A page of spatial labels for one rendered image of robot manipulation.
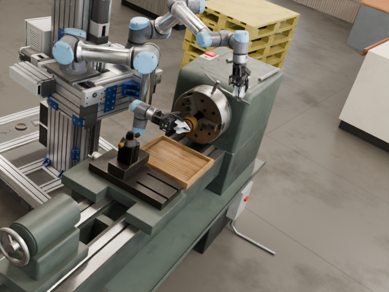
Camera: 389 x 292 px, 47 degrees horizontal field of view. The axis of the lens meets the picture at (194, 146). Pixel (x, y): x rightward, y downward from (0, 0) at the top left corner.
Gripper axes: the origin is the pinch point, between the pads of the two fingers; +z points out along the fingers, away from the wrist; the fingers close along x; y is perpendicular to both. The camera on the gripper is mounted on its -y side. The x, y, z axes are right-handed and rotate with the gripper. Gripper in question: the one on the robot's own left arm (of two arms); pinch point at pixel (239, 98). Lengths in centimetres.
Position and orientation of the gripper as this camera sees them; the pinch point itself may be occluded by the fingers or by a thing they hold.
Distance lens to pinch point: 238.3
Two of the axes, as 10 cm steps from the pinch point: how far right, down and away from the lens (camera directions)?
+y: -4.9, 3.9, -7.8
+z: 0.0, 9.0, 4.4
